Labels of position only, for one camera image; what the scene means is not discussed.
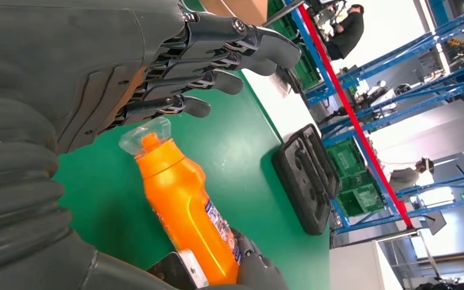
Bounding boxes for orange detergent bottle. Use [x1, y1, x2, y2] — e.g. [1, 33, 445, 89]
[118, 117, 244, 286]

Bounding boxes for white tilted table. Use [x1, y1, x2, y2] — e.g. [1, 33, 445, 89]
[329, 239, 407, 290]

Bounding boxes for black foam-lined case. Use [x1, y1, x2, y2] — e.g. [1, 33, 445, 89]
[272, 123, 341, 237]

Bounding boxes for green plastic crate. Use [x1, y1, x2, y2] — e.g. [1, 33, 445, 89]
[326, 138, 388, 218]
[267, 0, 321, 91]

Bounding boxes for brown cardboard box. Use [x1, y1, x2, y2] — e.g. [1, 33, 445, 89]
[199, 0, 269, 26]

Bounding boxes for person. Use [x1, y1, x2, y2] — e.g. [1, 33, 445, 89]
[323, 3, 366, 62]
[389, 157, 436, 193]

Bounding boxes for red horizontal bar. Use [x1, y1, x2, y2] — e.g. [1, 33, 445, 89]
[297, 4, 414, 230]

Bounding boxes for blue metal rack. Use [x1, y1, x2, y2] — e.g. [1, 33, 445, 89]
[284, 0, 464, 237]

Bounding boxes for white humanoid robot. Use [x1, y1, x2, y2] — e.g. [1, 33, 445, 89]
[356, 80, 399, 119]

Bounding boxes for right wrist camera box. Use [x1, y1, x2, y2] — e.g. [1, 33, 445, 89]
[147, 249, 210, 290]

